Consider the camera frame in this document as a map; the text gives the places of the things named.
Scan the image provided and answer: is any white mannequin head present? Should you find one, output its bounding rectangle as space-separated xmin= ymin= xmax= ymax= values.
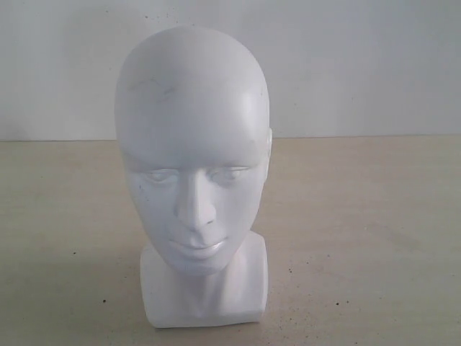
xmin=115 ymin=26 xmax=272 ymax=328

